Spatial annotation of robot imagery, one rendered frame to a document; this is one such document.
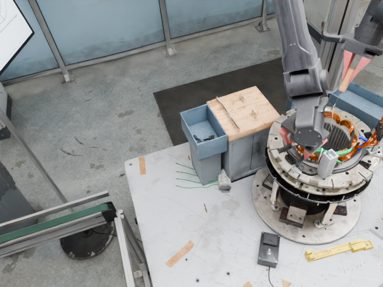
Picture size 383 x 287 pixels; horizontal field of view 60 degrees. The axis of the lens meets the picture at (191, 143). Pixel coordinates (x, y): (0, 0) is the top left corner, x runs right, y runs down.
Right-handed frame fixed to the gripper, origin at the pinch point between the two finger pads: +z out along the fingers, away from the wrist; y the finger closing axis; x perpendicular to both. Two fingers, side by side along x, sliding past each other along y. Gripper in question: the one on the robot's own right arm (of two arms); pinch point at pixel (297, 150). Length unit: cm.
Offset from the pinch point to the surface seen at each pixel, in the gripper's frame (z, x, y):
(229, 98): 12.4, 9.6, -35.4
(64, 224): 43, -62, -52
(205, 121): 20.4, 0.1, -38.5
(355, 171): 7.2, 10.7, 13.0
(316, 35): 121, 207, -116
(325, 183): 7.2, 1.5, 9.8
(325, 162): 0.7, 2.5, 7.0
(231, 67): 126, 121, -142
